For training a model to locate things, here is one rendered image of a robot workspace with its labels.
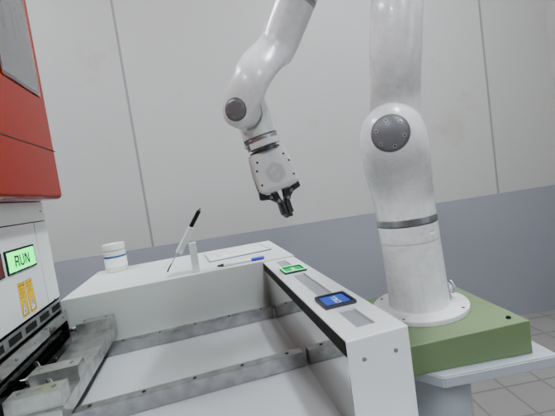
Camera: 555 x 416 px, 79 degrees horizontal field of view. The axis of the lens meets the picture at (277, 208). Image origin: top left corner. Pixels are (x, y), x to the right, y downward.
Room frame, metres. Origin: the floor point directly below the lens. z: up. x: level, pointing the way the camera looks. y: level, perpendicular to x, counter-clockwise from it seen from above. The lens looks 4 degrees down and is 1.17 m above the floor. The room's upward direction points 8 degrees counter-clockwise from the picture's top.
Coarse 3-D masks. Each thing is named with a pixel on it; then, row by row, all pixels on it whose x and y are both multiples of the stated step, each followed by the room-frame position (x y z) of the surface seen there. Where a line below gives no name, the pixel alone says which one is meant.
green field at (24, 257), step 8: (24, 248) 0.71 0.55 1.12; (32, 248) 0.75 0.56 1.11; (8, 256) 0.65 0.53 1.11; (16, 256) 0.68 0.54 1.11; (24, 256) 0.71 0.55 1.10; (32, 256) 0.74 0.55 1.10; (8, 264) 0.65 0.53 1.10; (16, 264) 0.67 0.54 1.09; (24, 264) 0.70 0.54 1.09; (32, 264) 0.73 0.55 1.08
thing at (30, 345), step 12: (60, 312) 0.81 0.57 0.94; (48, 324) 0.73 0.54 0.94; (60, 324) 0.79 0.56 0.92; (36, 336) 0.68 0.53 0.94; (48, 336) 0.72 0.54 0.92; (24, 348) 0.63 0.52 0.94; (60, 348) 0.77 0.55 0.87; (0, 360) 0.57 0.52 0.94; (12, 360) 0.59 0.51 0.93; (48, 360) 0.71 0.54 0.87; (0, 372) 0.55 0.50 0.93
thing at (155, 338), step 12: (240, 312) 0.89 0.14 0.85; (252, 312) 0.88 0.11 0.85; (264, 312) 0.89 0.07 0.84; (192, 324) 0.85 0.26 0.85; (204, 324) 0.85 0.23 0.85; (216, 324) 0.86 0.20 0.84; (228, 324) 0.86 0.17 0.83; (240, 324) 0.87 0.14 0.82; (144, 336) 0.82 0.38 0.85; (156, 336) 0.82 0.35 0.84; (168, 336) 0.83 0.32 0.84; (180, 336) 0.83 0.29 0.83; (192, 336) 0.84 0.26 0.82; (120, 348) 0.80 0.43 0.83; (132, 348) 0.81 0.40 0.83; (144, 348) 0.81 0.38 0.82
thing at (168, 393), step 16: (288, 352) 0.63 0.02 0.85; (224, 368) 0.61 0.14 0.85; (240, 368) 0.60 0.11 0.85; (256, 368) 0.61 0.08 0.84; (272, 368) 0.61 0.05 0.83; (288, 368) 0.62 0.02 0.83; (176, 384) 0.58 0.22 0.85; (192, 384) 0.58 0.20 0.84; (208, 384) 0.59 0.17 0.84; (224, 384) 0.59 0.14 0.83; (240, 384) 0.60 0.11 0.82; (112, 400) 0.56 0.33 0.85; (128, 400) 0.56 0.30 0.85; (144, 400) 0.56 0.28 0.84; (160, 400) 0.57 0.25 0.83; (176, 400) 0.57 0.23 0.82
